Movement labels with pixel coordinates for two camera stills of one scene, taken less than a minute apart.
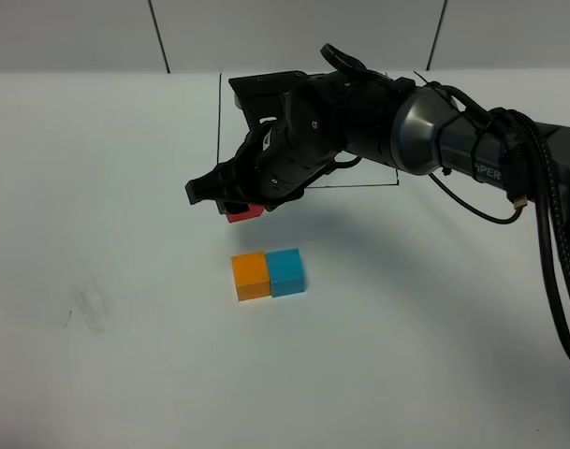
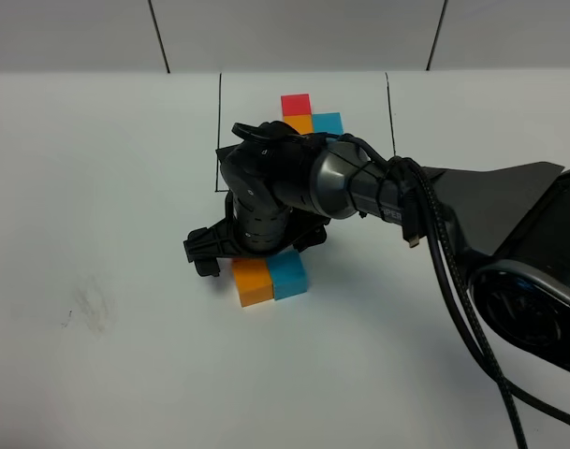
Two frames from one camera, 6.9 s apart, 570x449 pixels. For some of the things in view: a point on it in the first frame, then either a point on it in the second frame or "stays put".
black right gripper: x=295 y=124 → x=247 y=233
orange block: x=251 y=275 stays put
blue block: x=285 y=272 stays put
